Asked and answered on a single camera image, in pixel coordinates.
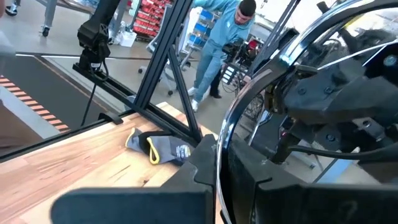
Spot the white box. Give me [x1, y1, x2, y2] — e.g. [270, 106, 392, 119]
[119, 29, 138, 48]

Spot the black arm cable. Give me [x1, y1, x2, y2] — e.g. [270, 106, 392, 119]
[80, 60, 110, 127]

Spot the cluttered equipment cart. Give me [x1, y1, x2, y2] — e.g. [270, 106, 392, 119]
[221, 37, 264, 94]

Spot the red bin shelving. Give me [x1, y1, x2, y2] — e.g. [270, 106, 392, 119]
[132, 0, 174, 37]

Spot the blue bin shelf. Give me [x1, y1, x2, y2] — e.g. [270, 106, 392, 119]
[188, 8, 216, 47]

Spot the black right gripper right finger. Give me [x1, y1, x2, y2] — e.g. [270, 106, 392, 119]
[226, 136, 398, 224]

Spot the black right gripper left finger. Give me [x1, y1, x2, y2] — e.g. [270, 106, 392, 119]
[50, 133, 218, 224]

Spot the grey black work glove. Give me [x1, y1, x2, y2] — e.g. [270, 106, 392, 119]
[125, 126, 144, 154]
[138, 129, 195, 166]

